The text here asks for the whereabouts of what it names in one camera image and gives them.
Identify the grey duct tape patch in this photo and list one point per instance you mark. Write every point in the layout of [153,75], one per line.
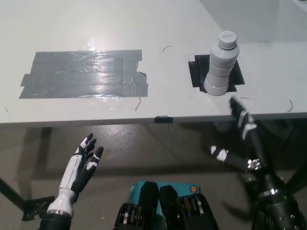
[84,74]

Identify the black teal robot body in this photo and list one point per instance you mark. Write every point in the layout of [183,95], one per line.
[165,206]

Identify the black table leg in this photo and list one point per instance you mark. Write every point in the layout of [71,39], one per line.
[12,191]

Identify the white plastic bottle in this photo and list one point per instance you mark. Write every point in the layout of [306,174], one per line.
[221,64]

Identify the small black tape strip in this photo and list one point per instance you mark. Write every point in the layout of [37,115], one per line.
[164,119]

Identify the black tape square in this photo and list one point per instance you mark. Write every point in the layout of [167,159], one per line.
[196,72]

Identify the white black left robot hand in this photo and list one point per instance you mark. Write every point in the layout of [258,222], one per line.
[72,172]

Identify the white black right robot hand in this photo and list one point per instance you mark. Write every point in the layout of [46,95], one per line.
[260,153]

